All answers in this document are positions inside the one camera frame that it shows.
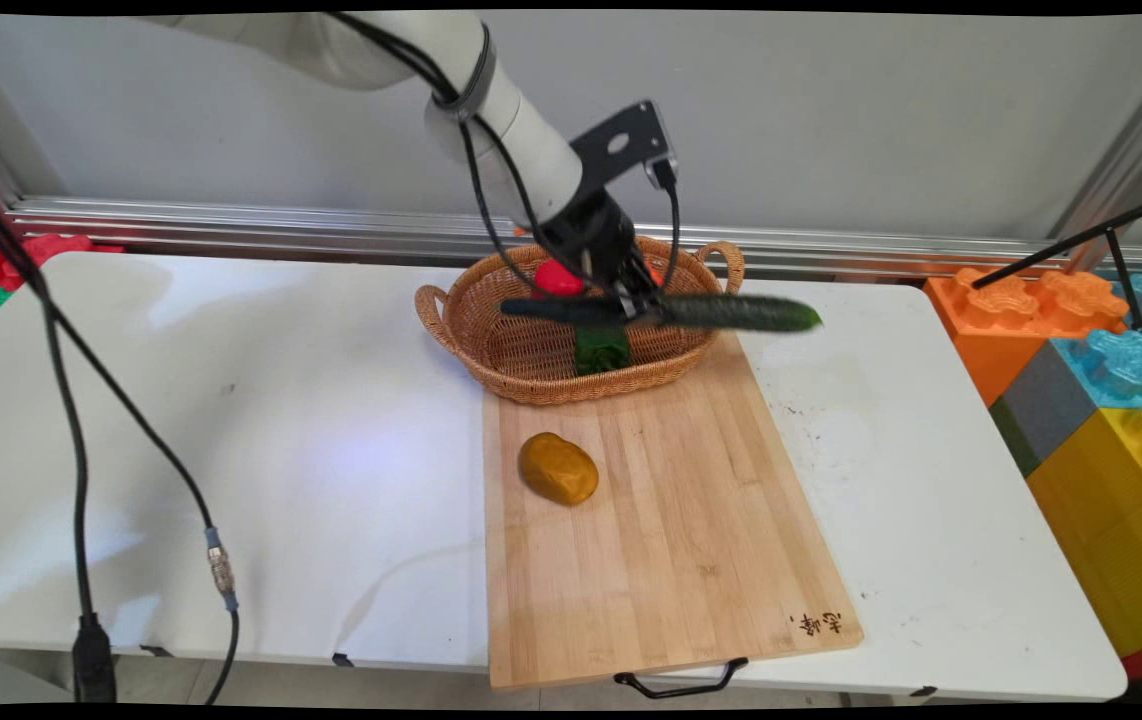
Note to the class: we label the long dark green cucumber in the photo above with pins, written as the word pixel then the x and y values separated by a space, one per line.
pixel 741 312

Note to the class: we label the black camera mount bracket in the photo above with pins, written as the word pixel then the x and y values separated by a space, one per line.
pixel 621 145

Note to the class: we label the orange-red tomato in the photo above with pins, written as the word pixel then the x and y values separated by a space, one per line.
pixel 653 272

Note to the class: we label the brown-orange potato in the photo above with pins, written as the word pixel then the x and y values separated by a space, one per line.
pixel 558 468

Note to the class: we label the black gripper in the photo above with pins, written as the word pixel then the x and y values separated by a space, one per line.
pixel 591 235

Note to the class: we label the yellow giant building block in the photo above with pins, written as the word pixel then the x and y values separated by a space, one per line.
pixel 1121 540

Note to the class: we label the red giant building block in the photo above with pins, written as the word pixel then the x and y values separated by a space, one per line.
pixel 1141 665

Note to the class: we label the red bell pepper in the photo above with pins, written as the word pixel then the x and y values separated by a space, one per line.
pixel 557 278

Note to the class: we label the dark green building block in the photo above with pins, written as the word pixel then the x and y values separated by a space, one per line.
pixel 1014 440

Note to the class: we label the woven wicker basket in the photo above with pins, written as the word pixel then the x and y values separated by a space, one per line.
pixel 521 350

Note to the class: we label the diagonal aluminium post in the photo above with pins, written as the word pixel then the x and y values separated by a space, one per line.
pixel 1121 150

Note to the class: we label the green bell pepper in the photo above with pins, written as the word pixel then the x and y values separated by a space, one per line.
pixel 601 350

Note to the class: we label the blue giant building block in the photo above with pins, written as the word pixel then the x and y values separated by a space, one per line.
pixel 1126 365

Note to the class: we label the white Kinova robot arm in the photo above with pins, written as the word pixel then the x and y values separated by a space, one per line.
pixel 521 130

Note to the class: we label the wooden cutting board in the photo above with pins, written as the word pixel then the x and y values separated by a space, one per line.
pixel 671 500

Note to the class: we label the black tripod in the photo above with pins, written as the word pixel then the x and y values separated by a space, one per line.
pixel 1116 240

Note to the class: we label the grey giant building block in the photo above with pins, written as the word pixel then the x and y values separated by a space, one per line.
pixel 1049 400

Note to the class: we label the horizontal aluminium rail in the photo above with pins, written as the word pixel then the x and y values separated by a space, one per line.
pixel 281 225

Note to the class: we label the orange giant building block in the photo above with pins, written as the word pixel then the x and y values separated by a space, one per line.
pixel 1001 330

